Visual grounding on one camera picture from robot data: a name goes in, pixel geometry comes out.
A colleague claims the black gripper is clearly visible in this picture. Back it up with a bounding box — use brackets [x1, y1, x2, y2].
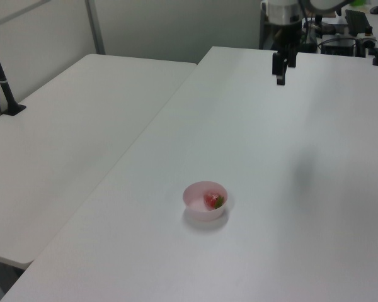
[272, 23, 304, 86]

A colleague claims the red strawberry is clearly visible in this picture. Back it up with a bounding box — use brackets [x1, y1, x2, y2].
[203, 191, 225, 210]

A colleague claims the black camera stand pole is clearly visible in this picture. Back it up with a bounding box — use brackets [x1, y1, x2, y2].
[0, 25, 27, 118]

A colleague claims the white side table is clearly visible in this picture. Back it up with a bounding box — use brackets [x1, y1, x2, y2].
[0, 53, 198, 266]

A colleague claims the black equipment box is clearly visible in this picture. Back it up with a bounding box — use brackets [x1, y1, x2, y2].
[320, 35, 367, 59]

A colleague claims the black keyboard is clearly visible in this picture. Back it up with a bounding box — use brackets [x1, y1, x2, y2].
[344, 9, 372, 36]

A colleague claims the pink plastic bowl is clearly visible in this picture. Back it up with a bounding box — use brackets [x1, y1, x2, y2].
[182, 180, 227, 222]

